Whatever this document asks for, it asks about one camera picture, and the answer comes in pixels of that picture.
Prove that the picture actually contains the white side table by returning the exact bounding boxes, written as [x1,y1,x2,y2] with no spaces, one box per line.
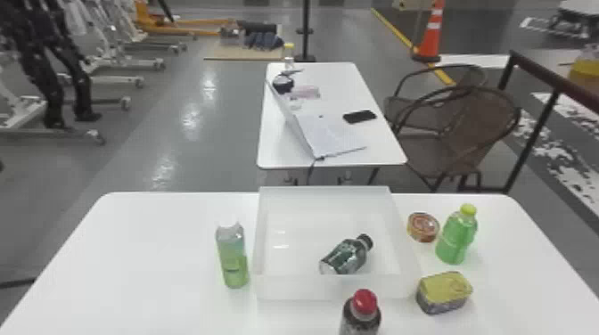
[256,61,408,187]

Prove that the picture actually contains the white laptop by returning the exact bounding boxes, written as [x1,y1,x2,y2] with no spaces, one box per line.
[266,78,368,160]

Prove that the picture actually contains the clear box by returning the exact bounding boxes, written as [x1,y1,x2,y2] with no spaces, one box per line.
[252,185,423,301]

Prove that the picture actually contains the black phone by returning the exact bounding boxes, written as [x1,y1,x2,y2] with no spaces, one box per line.
[342,109,378,125]

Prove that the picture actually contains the black round device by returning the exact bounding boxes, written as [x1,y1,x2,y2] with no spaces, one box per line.
[272,74,295,95]

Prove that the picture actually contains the dark green bottle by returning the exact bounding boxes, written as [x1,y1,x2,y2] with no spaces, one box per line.
[318,233,374,276]

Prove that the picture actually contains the green bottle white cap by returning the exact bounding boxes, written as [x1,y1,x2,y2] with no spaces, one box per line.
[215,219,250,290]

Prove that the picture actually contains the orange can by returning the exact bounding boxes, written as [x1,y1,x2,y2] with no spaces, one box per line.
[406,211,441,243]

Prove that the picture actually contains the brown wicker chair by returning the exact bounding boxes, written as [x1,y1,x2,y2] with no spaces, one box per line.
[382,63,522,193]

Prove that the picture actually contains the dark bottle red cap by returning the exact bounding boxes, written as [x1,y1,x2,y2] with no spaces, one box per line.
[339,288,382,335]

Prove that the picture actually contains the green bottle yellow cap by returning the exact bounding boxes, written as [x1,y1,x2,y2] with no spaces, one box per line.
[435,203,479,266]

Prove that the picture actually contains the orange cone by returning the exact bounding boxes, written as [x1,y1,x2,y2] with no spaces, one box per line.
[410,0,446,64]

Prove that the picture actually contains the yellow can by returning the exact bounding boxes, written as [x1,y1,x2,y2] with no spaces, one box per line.
[415,270,474,316]

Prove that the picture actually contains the dark side table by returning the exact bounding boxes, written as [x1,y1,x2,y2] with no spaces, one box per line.
[496,46,599,195]

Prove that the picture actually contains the yellow jug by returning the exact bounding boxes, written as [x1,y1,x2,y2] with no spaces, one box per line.
[569,43,599,79]

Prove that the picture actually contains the black post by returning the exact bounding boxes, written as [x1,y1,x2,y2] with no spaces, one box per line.
[294,0,317,63]

